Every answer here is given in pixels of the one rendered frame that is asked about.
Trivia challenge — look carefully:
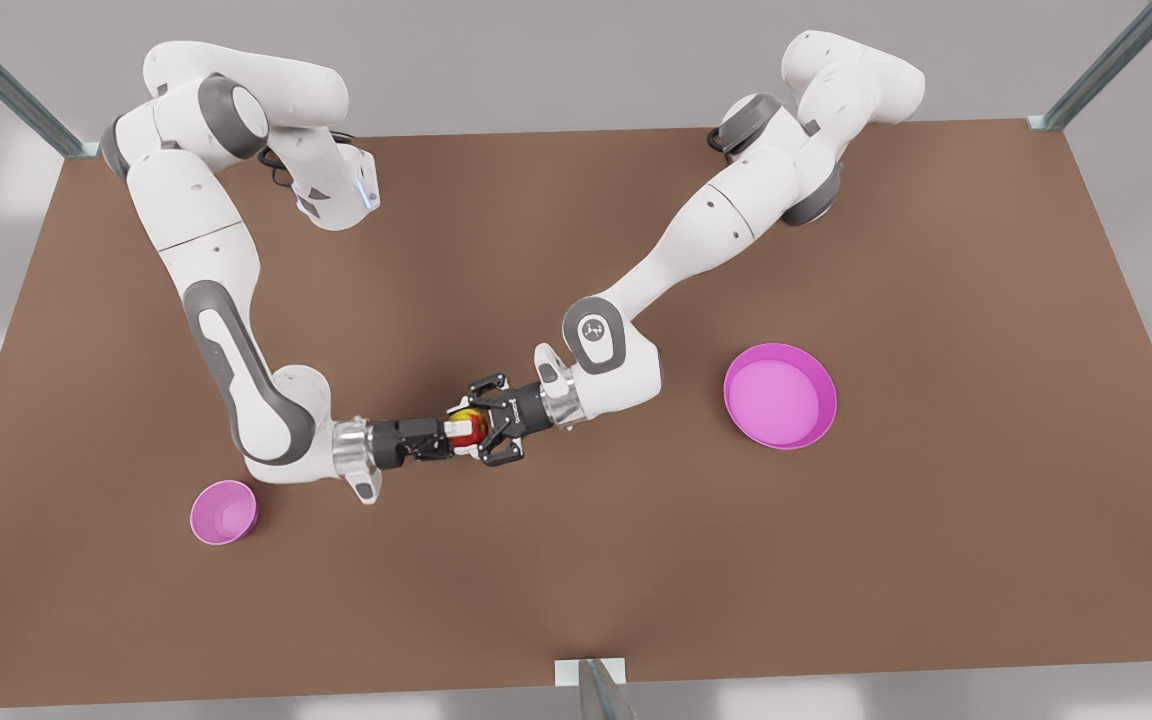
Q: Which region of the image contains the small pink bowl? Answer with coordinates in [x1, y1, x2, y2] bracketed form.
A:
[189, 480, 260, 546]

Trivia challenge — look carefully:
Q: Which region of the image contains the red yellow apple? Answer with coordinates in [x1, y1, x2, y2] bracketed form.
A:
[448, 404, 493, 447]

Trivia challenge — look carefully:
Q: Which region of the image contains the pink plate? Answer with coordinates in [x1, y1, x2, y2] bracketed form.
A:
[723, 343, 839, 451]

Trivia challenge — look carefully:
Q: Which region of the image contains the silver frame post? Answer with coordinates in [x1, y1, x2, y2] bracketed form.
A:
[555, 657, 628, 720]
[1026, 0, 1152, 132]
[0, 8, 99, 160]

